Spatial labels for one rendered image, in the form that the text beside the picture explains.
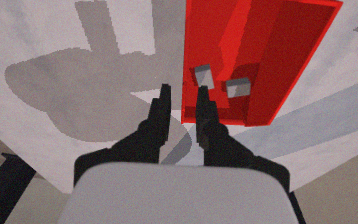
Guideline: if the red bin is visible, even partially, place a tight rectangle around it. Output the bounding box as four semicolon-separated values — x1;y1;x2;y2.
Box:
181;0;344;127

